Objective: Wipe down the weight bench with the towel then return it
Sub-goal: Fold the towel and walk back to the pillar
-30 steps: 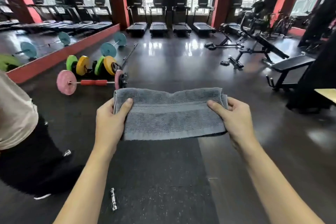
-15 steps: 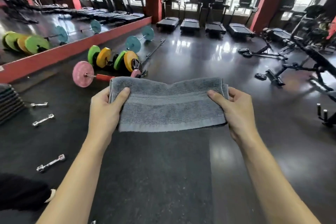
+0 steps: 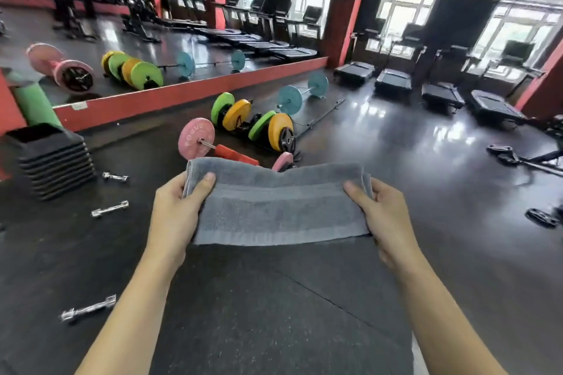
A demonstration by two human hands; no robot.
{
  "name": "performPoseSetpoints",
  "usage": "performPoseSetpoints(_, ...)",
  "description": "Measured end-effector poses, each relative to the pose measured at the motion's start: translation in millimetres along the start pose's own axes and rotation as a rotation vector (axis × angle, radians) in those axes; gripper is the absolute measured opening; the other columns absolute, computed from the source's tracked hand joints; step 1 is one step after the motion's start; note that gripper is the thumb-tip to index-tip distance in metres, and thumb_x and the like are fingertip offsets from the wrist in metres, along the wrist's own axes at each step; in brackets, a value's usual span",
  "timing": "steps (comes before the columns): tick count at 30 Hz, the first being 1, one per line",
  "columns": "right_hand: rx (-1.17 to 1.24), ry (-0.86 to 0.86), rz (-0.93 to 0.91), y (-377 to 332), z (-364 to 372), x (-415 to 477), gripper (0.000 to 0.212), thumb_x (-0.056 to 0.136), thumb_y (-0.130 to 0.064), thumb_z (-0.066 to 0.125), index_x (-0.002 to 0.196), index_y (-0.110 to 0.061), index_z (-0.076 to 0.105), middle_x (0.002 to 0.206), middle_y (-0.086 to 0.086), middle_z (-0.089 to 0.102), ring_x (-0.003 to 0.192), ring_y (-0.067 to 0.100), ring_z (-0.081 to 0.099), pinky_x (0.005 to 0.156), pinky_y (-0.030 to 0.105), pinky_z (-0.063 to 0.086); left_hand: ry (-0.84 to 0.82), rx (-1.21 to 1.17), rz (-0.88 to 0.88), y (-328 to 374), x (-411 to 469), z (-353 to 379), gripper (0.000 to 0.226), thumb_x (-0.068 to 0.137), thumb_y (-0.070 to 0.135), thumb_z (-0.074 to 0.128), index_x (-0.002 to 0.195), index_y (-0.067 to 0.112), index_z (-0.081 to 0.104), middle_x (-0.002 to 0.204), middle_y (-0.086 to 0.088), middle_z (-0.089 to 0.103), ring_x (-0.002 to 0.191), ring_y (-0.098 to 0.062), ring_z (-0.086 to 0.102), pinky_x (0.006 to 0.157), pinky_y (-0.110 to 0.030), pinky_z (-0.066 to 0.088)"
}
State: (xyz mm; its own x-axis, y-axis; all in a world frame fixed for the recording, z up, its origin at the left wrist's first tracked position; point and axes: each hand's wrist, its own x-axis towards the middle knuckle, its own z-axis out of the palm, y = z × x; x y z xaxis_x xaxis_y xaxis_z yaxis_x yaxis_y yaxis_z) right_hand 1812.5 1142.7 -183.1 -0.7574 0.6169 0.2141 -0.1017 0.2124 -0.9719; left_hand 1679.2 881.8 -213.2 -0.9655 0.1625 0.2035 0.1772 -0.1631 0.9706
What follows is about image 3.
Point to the person's left forearm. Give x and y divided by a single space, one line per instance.
132 322

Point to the small pink weight plate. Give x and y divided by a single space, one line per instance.
282 162

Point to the black treadmill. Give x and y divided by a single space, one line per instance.
442 95
354 71
495 106
393 80

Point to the person's left hand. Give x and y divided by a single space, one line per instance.
171 221

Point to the large wall mirror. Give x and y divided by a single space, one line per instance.
176 14

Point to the person's right hand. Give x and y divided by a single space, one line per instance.
389 225

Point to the black barbell bar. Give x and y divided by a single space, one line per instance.
320 116

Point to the stack of black step platforms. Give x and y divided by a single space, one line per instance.
52 159

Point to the small black weight plate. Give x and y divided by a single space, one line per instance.
288 140

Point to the yellow weight plate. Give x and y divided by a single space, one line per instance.
236 114
278 126

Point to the window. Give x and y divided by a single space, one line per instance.
402 18
514 36

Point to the teal weight plate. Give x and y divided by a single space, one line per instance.
318 84
290 100

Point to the grey towel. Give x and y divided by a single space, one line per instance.
277 203

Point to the large pink weight plate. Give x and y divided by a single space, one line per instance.
195 138

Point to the red barbell pad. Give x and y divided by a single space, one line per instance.
235 155

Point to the green foam roller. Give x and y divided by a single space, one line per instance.
35 102

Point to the person's right thumb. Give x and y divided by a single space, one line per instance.
357 196

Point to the green weight plate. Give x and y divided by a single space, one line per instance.
220 106
260 125

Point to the person's right forearm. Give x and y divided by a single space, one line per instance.
440 322

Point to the person's left thumb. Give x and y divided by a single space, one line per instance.
205 189

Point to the black exercise machine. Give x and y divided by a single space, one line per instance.
528 157

